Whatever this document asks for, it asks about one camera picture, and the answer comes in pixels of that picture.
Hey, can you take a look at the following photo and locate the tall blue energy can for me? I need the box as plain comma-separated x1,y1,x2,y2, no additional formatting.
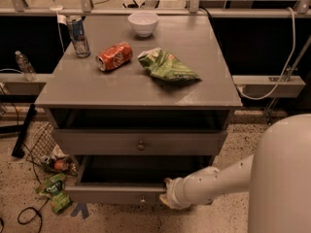
67,16,90,58

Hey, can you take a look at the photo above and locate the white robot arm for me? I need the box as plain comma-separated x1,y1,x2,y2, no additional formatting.
159,114,311,233

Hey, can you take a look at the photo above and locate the grey drawer cabinet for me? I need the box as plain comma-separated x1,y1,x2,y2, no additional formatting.
34,14,243,167

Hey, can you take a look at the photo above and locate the black floor cable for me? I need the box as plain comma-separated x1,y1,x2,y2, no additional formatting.
17,198,51,233

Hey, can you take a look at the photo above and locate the clear plastic water bottle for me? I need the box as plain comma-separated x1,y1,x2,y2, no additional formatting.
15,50,37,82

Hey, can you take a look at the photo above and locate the black stand leg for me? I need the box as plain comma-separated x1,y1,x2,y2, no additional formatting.
12,104,36,158

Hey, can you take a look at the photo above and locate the grey drawer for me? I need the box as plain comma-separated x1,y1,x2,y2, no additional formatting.
66,155,211,205
52,129,227,155

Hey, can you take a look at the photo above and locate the green chip bag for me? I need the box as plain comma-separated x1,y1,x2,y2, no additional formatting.
138,48,200,82

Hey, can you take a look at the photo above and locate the white cable right side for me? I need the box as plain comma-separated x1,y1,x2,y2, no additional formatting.
237,7,297,101

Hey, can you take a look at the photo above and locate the grey top drawer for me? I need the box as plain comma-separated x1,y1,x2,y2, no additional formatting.
52,129,227,155

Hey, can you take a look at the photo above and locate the wire basket with trash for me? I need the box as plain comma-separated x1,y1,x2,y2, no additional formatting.
26,123,78,176

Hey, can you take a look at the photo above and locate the white bowl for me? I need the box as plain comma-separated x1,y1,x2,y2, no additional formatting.
127,12,159,37

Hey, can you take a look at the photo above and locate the crushed orange soda can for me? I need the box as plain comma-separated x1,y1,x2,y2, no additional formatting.
95,42,133,71

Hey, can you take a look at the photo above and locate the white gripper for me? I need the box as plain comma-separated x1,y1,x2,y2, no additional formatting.
159,178,190,210

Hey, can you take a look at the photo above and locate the green snack bag on floor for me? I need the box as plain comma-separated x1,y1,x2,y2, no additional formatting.
35,173,71,214

